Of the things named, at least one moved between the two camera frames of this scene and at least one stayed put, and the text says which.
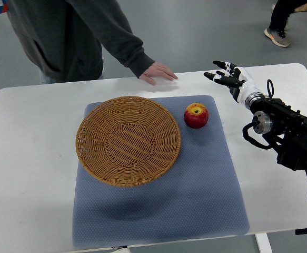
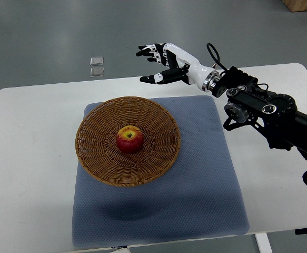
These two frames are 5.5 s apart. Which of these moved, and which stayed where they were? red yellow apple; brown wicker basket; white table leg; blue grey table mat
Moved: red yellow apple
Stayed: brown wicker basket; blue grey table mat; white table leg
